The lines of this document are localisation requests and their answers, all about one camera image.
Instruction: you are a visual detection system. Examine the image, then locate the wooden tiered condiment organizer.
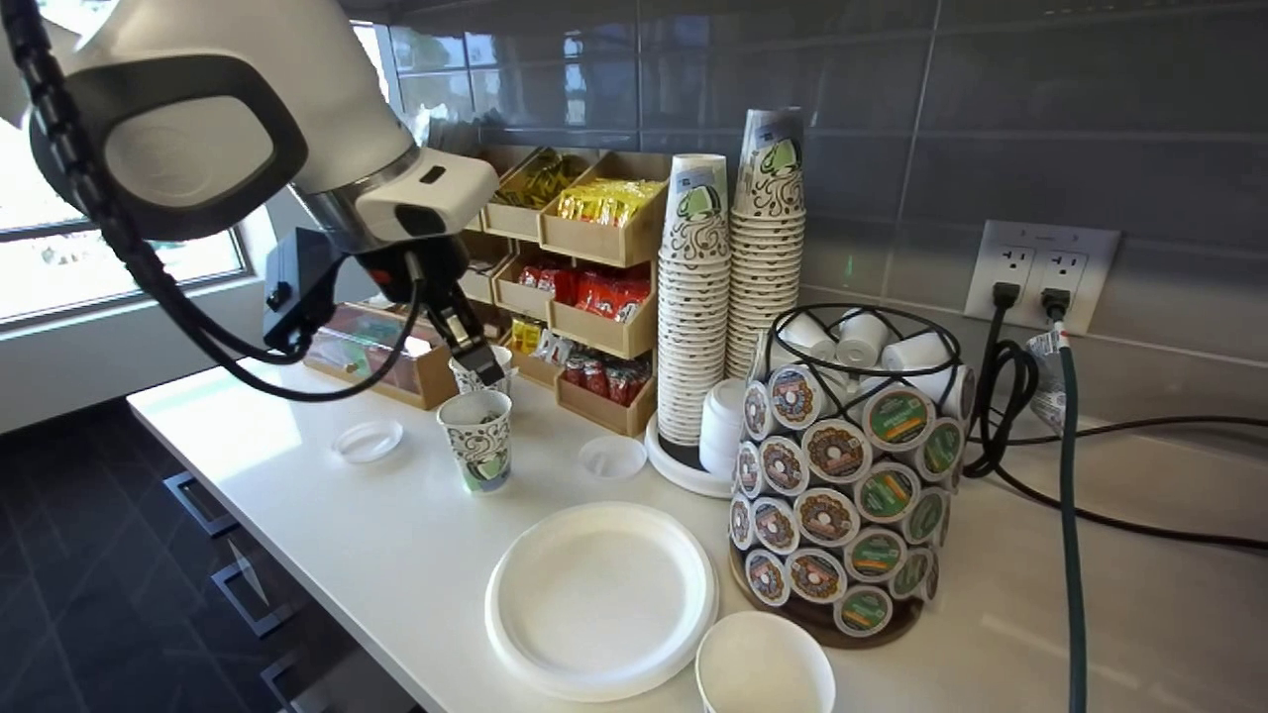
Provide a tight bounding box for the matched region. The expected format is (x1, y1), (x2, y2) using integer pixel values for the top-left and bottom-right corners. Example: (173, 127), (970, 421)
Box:
(453, 140), (679, 442)

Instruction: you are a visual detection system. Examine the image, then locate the paper cup stack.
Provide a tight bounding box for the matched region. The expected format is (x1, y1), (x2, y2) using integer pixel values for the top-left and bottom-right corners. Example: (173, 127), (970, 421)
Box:
(724, 103), (813, 388)
(655, 152), (735, 450)

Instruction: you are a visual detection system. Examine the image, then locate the white wall outlet plate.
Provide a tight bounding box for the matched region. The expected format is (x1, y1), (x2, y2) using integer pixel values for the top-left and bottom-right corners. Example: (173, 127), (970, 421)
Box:
(964, 218), (1127, 338)

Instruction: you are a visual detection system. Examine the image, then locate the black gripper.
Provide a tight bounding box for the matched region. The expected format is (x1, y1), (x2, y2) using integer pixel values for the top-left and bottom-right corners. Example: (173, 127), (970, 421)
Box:
(365, 234), (506, 388)

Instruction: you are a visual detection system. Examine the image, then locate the green label coffee pod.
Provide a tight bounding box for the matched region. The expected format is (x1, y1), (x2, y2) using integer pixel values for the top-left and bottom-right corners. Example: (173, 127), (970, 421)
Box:
(902, 486), (957, 549)
(914, 415), (966, 482)
(864, 383), (938, 454)
(854, 454), (922, 526)
(831, 582), (900, 642)
(889, 545), (938, 608)
(846, 522), (910, 586)

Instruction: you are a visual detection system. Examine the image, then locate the black power cable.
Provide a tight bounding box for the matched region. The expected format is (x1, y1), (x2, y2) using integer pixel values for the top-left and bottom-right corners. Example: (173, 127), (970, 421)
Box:
(961, 308), (1268, 553)
(1005, 312), (1268, 450)

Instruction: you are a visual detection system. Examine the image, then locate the wooden tea bag box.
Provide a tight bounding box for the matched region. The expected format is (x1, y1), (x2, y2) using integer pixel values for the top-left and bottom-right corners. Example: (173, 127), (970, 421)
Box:
(301, 297), (459, 412)

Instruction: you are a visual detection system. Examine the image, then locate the green yellow sachet pile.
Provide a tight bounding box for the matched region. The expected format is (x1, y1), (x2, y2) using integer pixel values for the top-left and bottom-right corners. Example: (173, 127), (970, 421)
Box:
(497, 153), (589, 213)

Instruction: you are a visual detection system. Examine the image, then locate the white plastic cup lid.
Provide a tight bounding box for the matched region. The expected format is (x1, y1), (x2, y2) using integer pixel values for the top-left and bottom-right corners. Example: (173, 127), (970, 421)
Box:
(574, 433), (651, 482)
(328, 415), (411, 469)

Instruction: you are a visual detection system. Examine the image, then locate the small white paper bowl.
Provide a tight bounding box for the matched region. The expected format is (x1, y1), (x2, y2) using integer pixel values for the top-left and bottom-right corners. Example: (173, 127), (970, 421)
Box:
(690, 608), (839, 713)

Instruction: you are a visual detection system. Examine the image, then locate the large white paper plate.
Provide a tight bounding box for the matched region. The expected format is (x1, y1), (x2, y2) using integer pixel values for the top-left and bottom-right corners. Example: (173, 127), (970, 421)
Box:
(478, 497), (724, 705)

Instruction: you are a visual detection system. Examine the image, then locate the dark green cable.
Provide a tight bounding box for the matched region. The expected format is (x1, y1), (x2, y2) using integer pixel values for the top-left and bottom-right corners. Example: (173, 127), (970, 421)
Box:
(1048, 322), (1094, 713)

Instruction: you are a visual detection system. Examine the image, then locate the red sachet pile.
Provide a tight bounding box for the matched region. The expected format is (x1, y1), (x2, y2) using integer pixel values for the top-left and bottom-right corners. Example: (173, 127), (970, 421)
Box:
(510, 254), (574, 297)
(566, 264), (655, 325)

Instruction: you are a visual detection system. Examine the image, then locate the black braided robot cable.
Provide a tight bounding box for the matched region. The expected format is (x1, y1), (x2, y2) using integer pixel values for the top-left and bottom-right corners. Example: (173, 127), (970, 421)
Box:
(0, 0), (431, 408)

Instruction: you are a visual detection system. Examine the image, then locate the plain white coffee pod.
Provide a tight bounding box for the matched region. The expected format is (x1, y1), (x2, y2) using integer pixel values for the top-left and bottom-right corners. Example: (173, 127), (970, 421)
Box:
(831, 308), (893, 359)
(880, 328), (961, 388)
(774, 308), (839, 370)
(937, 363), (974, 421)

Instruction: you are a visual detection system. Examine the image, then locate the orange donut coffee pod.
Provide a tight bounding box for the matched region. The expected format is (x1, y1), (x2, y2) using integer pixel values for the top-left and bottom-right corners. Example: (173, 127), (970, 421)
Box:
(802, 415), (875, 486)
(743, 379), (777, 442)
(758, 435), (810, 501)
(728, 493), (761, 553)
(785, 545), (854, 610)
(797, 482), (864, 549)
(751, 497), (806, 557)
(743, 545), (793, 610)
(735, 439), (770, 502)
(766, 363), (831, 433)

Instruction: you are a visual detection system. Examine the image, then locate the dark base cabinet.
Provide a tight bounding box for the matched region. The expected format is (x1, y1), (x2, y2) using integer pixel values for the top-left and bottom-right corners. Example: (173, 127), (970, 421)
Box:
(122, 392), (459, 713)

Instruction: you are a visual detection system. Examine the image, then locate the white lid stack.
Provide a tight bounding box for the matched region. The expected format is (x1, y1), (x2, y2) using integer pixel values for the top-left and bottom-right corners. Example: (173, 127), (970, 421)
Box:
(699, 378), (751, 482)

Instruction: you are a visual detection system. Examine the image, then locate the white round tray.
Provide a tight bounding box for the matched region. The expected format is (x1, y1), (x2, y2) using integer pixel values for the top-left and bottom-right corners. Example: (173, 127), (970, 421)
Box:
(642, 415), (747, 502)

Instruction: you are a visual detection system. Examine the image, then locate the yellow sachet bundle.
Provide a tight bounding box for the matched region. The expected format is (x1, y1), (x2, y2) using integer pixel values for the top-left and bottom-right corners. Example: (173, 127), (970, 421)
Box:
(498, 312), (547, 358)

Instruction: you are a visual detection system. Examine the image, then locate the wire coffee pod carousel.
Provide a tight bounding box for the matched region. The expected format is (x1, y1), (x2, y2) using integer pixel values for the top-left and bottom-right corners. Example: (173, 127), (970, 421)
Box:
(724, 297), (974, 650)

